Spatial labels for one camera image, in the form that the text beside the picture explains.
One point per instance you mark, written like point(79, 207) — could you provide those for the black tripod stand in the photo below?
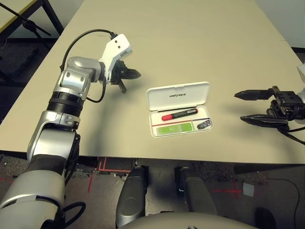
point(28, 23)

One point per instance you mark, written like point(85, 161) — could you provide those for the grey robot right leg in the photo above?
point(197, 193)

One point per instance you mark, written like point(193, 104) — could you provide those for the green highlighter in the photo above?
point(174, 128)

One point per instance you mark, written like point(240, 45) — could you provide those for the black marker with red cap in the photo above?
point(181, 114)

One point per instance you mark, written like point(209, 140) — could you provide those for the grey square floor patch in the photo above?
point(248, 190)

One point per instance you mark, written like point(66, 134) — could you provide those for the grey robot left leg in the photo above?
point(132, 198)

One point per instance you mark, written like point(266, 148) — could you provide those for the red tape cross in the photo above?
point(234, 190)

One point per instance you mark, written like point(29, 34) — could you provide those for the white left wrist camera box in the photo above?
point(116, 47)

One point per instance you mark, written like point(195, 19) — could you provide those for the grey robot torso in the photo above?
point(186, 220)

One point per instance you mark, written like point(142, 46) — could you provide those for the white plastic pencil case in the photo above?
point(162, 100)

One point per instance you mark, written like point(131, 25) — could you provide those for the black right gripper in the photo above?
point(288, 105)

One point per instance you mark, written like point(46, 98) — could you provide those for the grey robot leg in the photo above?
point(197, 193)
point(132, 198)

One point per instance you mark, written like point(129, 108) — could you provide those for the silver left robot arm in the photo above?
point(76, 69)

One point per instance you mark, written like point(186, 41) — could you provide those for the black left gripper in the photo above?
point(118, 72)

